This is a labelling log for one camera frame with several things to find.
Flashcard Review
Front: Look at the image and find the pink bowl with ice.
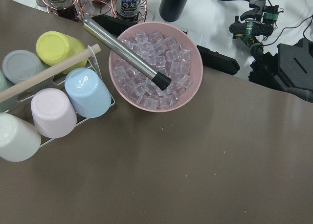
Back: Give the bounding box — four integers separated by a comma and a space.
109, 22, 203, 112

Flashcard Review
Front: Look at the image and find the blue cup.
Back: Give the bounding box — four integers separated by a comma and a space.
65, 67, 111, 118

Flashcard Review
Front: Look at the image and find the pink cup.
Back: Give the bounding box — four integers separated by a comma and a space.
31, 88, 77, 138

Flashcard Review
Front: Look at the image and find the black thermos bottle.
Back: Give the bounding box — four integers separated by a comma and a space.
159, 0, 188, 22

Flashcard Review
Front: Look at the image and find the tea bottle right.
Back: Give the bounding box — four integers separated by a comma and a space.
115, 0, 141, 22

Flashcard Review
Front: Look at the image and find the white cup rack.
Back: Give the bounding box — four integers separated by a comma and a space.
0, 44, 116, 150

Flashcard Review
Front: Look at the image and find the yellow cup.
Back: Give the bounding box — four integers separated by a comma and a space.
36, 31, 86, 66

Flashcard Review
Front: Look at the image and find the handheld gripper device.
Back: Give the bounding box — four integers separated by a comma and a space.
220, 0, 283, 60

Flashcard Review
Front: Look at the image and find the black plate stand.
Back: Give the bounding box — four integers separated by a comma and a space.
248, 38, 313, 102

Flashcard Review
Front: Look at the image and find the white cup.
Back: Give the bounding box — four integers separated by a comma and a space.
0, 113, 41, 162

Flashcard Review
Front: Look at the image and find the grey cup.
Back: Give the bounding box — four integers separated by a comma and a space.
2, 49, 46, 84

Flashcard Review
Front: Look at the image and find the mint cup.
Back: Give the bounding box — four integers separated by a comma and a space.
0, 69, 18, 113

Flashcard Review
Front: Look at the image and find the copper wire bottle rack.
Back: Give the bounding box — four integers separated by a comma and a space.
36, 0, 147, 23

